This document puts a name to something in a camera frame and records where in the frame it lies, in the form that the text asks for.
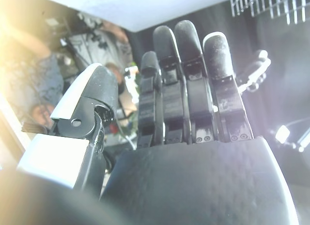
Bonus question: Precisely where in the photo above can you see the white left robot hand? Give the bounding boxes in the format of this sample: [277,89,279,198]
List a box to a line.
[0,20,300,225]

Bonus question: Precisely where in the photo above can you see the person in white shirt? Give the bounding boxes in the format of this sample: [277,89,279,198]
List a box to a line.
[67,19,133,90]

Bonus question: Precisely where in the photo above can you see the person in blue shirt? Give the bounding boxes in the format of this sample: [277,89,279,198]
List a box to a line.
[0,36,66,134]

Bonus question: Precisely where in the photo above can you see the metal wire plate rack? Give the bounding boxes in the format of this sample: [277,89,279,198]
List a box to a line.
[230,0,307,25]

